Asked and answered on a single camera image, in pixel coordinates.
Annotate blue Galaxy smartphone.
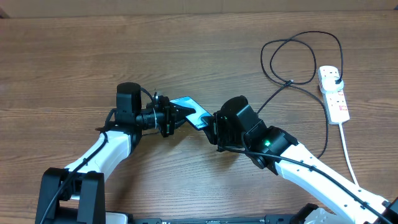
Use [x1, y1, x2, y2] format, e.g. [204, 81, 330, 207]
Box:
[170, 96, 211, 131]

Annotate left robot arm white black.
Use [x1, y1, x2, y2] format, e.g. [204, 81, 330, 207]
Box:
[35, 82, 195, 224]

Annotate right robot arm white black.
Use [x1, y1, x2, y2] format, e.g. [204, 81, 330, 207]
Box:
[201, 96, 397, 223]

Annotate white USB charger plug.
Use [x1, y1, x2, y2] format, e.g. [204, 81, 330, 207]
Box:
[319, 77, 345, 94]

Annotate white power strip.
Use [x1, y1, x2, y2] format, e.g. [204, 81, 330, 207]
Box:
[317, 65, 350, 124]

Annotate cardboard back panel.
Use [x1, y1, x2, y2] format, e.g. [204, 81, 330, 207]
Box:
[1, 0, 397, 18]

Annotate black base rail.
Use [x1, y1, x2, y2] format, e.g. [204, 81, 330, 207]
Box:
[106, 212, 305, 224]

